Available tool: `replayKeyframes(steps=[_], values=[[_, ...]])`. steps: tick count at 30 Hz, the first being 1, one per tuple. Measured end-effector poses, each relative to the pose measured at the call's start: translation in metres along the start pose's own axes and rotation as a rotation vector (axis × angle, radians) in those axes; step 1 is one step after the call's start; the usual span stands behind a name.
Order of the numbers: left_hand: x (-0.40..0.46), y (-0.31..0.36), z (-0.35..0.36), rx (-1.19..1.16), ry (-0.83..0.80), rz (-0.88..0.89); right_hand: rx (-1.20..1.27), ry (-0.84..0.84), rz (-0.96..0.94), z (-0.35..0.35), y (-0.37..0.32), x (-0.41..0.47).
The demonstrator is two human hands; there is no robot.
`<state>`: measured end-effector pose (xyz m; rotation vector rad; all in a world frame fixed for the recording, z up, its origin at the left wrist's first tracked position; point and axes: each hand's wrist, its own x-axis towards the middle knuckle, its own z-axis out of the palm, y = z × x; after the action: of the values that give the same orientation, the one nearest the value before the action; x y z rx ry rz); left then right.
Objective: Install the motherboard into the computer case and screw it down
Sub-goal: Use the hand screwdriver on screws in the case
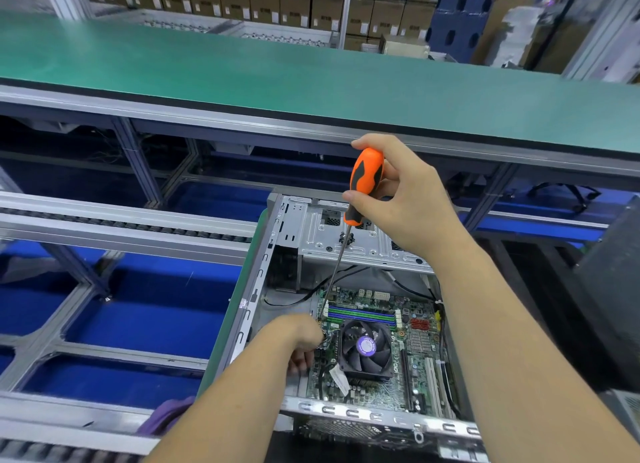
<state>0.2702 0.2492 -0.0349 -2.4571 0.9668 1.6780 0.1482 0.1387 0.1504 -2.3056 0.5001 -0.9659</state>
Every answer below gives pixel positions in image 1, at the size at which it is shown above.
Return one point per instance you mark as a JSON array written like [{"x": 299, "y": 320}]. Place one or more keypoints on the person's right hand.
[{"x": 415, "y": 203}]

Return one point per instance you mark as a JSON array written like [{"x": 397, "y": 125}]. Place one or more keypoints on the green motherboard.
[{"x": 415, "y": 363}]

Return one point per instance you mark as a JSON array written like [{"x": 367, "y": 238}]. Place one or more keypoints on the black CPU cooler fan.
[{"x": 363, "y": 348}]

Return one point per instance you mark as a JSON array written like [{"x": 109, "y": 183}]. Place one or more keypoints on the grey roller conveyor rail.
[{"x": 70, "y": 423}]

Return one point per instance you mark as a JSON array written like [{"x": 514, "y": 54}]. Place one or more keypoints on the green conveyor belt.
[{"x": 200, "y": 68}]

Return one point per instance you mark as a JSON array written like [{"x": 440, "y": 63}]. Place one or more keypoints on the grey flat metal rail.
[{"x": 110, "y": 223}]

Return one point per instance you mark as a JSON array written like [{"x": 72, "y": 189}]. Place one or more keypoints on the person's left forearm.
[{"x": 230, "y": 408}]

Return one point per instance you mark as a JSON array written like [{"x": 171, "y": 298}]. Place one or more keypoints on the person's left hand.
[{"x": 300, "y": 340}]

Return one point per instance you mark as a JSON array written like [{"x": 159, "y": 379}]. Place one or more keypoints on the grey metal computer case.
[{"x": 285, "y": 248}]

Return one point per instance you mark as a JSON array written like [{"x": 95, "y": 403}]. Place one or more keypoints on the person's right forearm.
[{"x": 535, "y": 363}]

